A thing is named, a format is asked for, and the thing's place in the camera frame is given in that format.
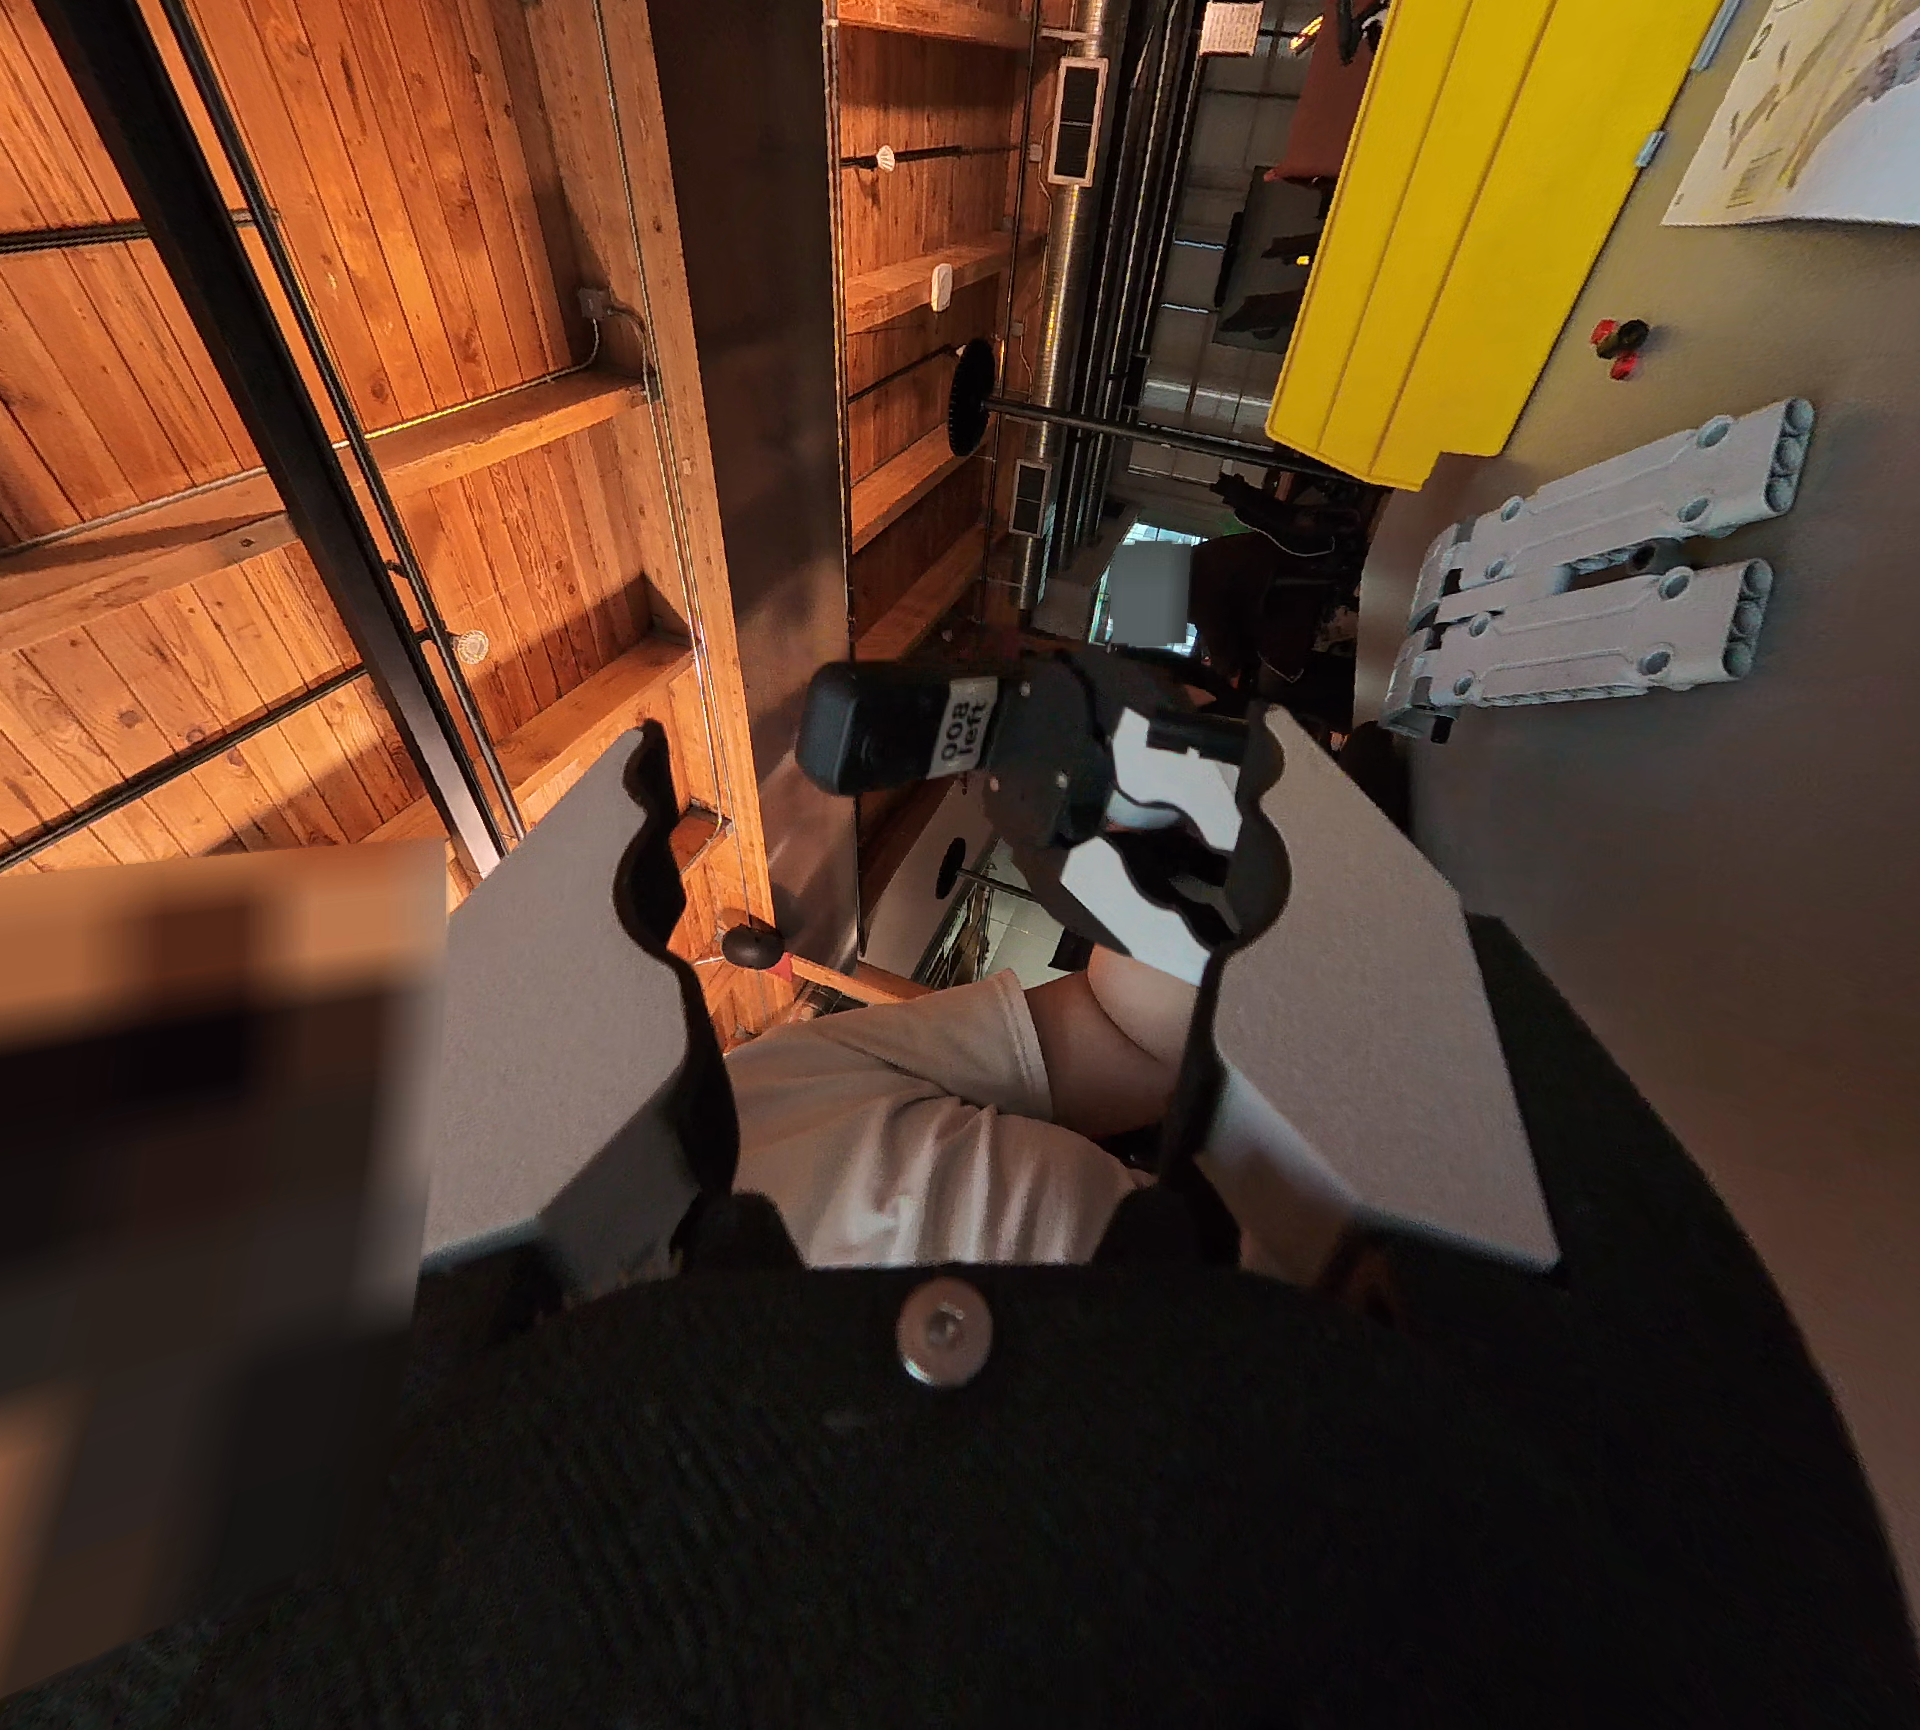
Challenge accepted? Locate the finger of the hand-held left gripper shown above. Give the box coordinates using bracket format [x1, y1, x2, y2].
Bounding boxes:
[1054, 834, 1248, 993]
[1106, 707, 1260, 855]

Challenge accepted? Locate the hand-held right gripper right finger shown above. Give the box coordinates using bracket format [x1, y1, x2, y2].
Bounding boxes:
[1153, 705, 1567, 1283]

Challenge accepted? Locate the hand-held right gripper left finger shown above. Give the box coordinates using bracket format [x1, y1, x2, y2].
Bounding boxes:
[422, 717, 750, 1294]

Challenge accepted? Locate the grey desk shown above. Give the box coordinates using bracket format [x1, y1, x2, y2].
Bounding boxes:
[1347, 0, 1920, 1719]

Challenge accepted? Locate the black lamp pole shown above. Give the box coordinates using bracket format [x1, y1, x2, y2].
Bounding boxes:
[982, 395, 1352, 480]

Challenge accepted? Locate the grey toy block assembly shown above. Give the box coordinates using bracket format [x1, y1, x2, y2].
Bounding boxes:
[1376, 395, 1819, 741]

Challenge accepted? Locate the yellow plastic bin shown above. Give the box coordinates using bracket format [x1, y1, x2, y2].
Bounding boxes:
[1265, 0, 1821, 495]

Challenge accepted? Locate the open instruction booklet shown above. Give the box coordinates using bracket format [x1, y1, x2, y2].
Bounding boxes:
[1663, 0, 1920, 230]

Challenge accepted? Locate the silver air duct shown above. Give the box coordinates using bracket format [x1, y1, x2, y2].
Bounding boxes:
[1026, 0, 1143, 593]

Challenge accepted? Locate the black ceiling track rail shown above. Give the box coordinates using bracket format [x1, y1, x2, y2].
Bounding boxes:
[0, 0, 529, 884]

